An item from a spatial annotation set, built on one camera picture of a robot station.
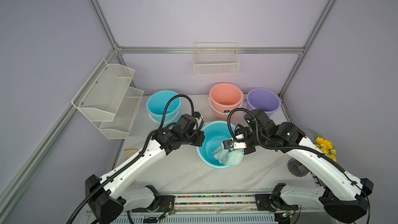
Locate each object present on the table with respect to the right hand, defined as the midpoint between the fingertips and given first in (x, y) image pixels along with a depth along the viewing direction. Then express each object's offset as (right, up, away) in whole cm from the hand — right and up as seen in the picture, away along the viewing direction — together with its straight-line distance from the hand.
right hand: (233, 140), depth 68 cm
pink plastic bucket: (0, +21, +28) cm, 35 cm away
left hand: (-14, -1, +5) cm, 15 cm away
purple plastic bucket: (+25, +20, +29) cm, 43 cm away
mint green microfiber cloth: (-2, -6, -5) cm, 8 cm away
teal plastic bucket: (-7, +3, +4) cm, 9 cm away
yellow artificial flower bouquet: (+39, -2, -3) cm, 39 cm away
